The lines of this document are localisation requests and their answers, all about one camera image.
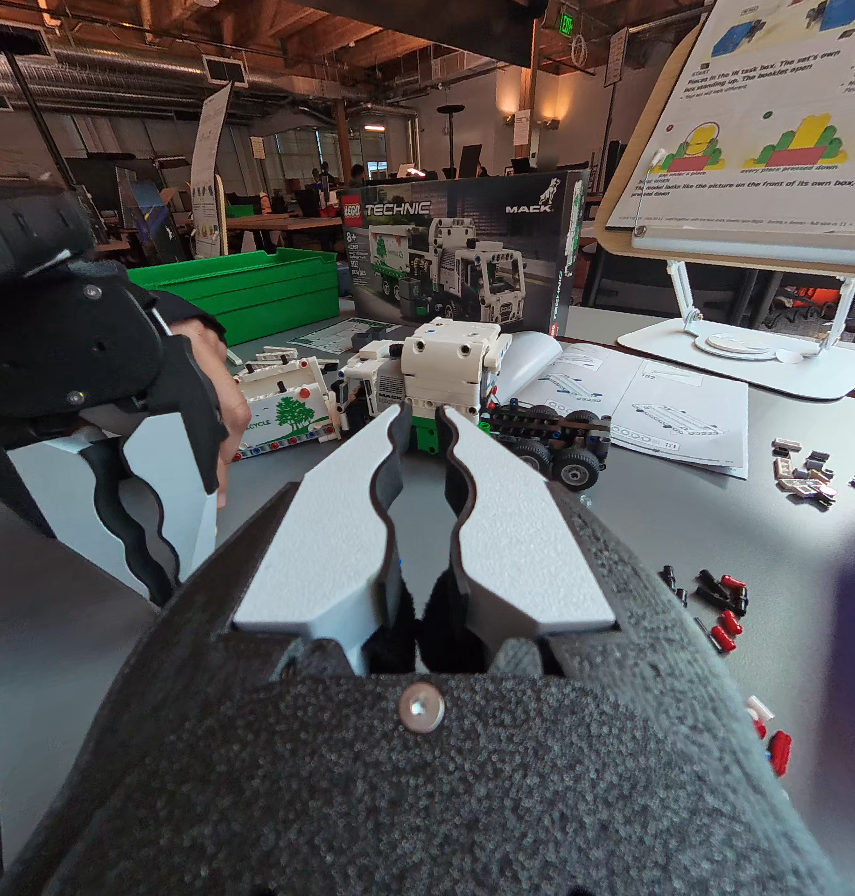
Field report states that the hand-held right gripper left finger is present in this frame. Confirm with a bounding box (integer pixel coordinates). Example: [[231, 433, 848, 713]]
[[233, 404, 414, 676]]

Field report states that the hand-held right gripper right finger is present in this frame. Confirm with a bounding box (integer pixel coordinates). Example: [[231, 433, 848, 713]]
[[436, 406, 617, 655]]

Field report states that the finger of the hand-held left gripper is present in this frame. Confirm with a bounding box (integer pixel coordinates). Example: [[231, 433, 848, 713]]
[[121, 412, 220, 583], [7, 426, 185, 607]]

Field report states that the white lego truck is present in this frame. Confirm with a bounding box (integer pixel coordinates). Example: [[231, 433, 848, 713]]
[[333, 316, 614, 491]]

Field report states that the white lego garbage container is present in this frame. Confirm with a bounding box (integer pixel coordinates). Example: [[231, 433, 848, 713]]
[[231, 356, 341, 462]]

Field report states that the pile of tan lego pieces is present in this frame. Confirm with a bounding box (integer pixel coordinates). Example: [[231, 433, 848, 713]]
[[772, 437, 838, 505]]

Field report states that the lego set box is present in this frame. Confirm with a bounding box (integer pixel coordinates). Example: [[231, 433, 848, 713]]
[[338, 170, 589, 333]]

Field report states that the person's left hand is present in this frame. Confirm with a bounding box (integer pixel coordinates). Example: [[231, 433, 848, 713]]
[[168, 318, 253, 508]]

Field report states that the open instruction booklet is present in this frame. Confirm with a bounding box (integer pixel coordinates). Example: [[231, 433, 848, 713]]
[[501, 330, 750, 480]]

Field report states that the pile of red black pins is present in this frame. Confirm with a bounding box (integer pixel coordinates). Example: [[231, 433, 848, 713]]
[[659, 566, 750, 653]]

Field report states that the green plastic bin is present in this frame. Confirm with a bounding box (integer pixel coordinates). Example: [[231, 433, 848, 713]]
[[128, 247, 341, 347]]

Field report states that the green white sticker sheet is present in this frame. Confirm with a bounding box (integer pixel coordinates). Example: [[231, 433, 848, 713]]
[[287, 317, 393, 354]]

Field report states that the white banner stand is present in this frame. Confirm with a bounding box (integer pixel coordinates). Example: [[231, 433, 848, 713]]
[[189, 83, 234, 260]]

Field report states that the white document stand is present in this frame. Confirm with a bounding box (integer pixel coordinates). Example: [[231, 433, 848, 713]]
[[617, 227, 855, 401]]

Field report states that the black floor lamp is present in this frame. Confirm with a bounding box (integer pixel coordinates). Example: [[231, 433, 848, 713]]
[[436, 104, 468, 177]]

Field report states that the printed instruction sheet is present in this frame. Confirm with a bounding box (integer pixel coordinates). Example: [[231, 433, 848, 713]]
[[606, 0, 855, 235]]

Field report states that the silver air duct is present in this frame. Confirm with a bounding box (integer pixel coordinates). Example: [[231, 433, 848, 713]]
[[0, 45, 344, 116]]

